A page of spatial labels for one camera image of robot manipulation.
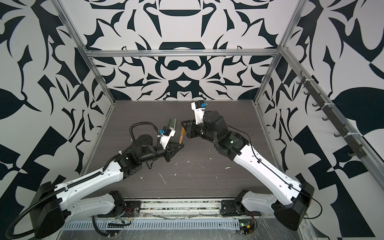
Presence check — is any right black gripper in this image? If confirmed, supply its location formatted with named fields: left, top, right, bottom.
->
left=181, top=118, right=221, bottom=146

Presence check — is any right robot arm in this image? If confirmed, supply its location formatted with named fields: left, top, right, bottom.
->
left=181, top=111, right=315, bottom=231

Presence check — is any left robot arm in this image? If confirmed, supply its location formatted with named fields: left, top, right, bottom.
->
left=5, top=122, right=184, bottom=240

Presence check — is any green lit circuit board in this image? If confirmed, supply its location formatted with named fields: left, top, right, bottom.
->
left=239, top=219, right=258, bottom=235

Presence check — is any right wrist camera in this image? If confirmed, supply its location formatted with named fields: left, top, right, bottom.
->
left=191, top=100, right=207, bottom=125

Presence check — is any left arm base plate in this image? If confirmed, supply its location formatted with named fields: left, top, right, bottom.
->
left=120, top=200, right=142, bottom=218

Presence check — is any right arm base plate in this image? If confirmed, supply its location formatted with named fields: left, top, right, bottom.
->
left=220, top=200, right=254, bottom=217

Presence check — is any white cable duct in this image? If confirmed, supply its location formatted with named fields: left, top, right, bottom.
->
left=64, top=218, right=242, bottom=231

